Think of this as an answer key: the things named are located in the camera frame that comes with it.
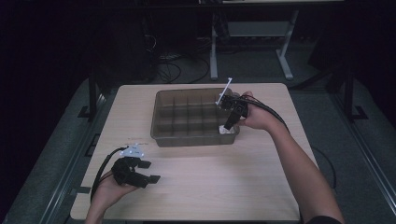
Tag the person's left hand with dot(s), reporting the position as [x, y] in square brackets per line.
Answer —
[106, 194]

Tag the person's right hand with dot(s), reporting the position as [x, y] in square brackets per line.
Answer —
[260, 118]

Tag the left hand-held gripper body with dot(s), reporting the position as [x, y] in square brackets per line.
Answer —
[126, 172]

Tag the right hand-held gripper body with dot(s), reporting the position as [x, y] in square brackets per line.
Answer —
[236, 107]

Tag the black metal post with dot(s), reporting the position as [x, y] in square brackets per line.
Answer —
[348, 93]
[92, 93]

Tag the black tape strip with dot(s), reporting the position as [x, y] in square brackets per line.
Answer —
[81, 190]

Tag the brown divided storage box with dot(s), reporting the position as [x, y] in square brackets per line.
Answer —
[190, 118]

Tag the grey panel under desk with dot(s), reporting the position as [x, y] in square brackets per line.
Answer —
[258, 29]

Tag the aluminium floor rail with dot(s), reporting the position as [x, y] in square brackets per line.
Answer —
[364, 149]
[73, 161]

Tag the person's black sleeve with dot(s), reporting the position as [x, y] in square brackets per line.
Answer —
[323, 220]

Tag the white metal desk frame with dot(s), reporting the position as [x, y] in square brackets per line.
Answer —
[213, 56]

